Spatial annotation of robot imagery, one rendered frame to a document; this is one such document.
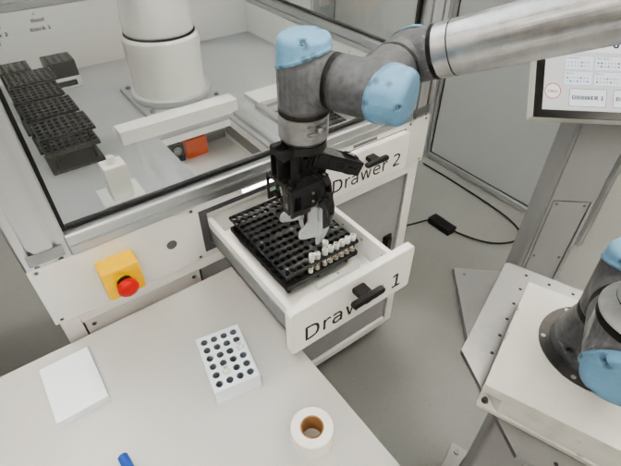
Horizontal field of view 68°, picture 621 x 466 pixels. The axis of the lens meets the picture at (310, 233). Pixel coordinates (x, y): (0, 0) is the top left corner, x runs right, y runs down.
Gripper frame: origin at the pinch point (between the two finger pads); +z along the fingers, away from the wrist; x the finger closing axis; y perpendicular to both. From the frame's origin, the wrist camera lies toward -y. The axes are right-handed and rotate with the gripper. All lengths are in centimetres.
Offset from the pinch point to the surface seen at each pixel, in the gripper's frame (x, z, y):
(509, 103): -61, 46, -169
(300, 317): 10.6, 6.2, 10.8
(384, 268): 10.8, 6.1, -8.4
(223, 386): 7.4, 17.4, 25.3
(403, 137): -21, 5, -45
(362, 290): 12.4, 6.1, -1.5
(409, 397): 4, 97, -41
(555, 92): -2, -4, -81
